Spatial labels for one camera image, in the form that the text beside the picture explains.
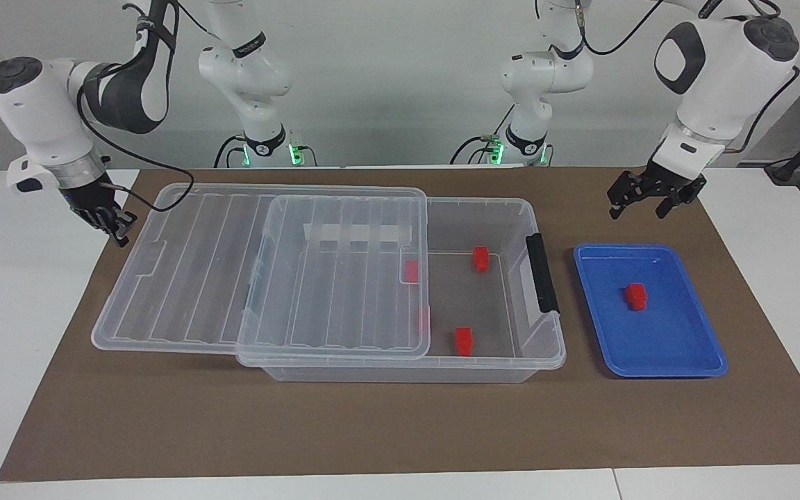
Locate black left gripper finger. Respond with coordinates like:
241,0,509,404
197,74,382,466
607,170,645,220
656,187,685,220

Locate clear ribbed plastic lid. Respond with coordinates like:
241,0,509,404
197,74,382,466
90,183,432,361

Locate blue plastic tray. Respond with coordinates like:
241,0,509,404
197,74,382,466
573,243,729,379

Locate clear plastic storage box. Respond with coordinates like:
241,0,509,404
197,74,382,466
236,197,568,385

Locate brown table mat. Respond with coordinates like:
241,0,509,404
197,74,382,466
0,167,800,483

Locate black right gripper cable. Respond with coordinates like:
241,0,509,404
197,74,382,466
75,59,197,211

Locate black box latch handle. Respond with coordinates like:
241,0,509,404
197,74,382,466
526,233,561,315

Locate black right base cable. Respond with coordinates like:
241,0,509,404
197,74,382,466
214,134,247,169

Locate black base cable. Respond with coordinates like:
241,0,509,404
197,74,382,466
450,106,516,166
214,134,247,169

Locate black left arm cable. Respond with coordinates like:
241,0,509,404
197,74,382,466
574,0,800,155

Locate black left base cable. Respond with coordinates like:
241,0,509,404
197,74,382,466
450,106,516,166

